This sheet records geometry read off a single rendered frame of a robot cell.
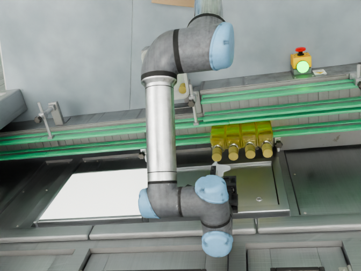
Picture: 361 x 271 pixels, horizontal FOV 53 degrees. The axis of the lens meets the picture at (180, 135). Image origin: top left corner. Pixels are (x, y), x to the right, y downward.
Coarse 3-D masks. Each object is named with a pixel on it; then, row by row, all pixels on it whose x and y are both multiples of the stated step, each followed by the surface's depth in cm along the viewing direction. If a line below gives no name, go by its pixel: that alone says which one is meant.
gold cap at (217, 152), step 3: (216, 147) 131; (213, 150) 130; (216, 150) 129; (219, 150) 129; (213, 153) 128; (216, 153) 127; (219, 153) 127; (213, 156) 128; (216, 156) 128; (219, 156) 128; (213, 159) 128; (216, 159) 128; (219, 159) 128
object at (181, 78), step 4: (144, 52) 148; (144, 56) 149; (180, 76) 157; (184, 76) 150; (180, 80) 158; (184, 80) 158; (176, 84) 159; (188, 84) 152; (176, 88) 160; (188, 88) 152; (176, 92) 158; (188, 92) 153; (176, 96) 155; (180, 96) 154; (184, 96) 154
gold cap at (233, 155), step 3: (231, 147) 129; (234, 147) 129; (228, 150) 130; (231, 150) 128; (234, 150) 127; (237, 150) 129; (231, 153) 126; (234, 153) 126; (237, 153) 127; (228, 156) 127; (231, 156) 127; (234, 156) 127; (237, 156) 127; (231, 159) 127; (234, 159) 127
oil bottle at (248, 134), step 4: (244, 124) 142; (248, 124) 141; (252, 124) 141; (244, 128) 139; (248, 128) 138; (252, 128) 138; (244, 132) 135; (248, 132) 135; (252, 132) 134; (244, 136) 133; (248, 136) 132; (252, 136) 132; (256, 136) 132; (244, 140) 132; (248, 140) 131; (252, 140) 131; (256, 140) 132; (244, 144) 132; (256, 144) 132; (244, 148) 133
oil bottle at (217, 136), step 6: (216, 126) 144; (222, 126) 144; (216, 132) 140; (222, 132) 139; (210, 138) 136; (216, 138) 135; (222, 138) 134; (210, 144) 135; (216, 144) 133; (222, 144) 133; (222, 150) 134
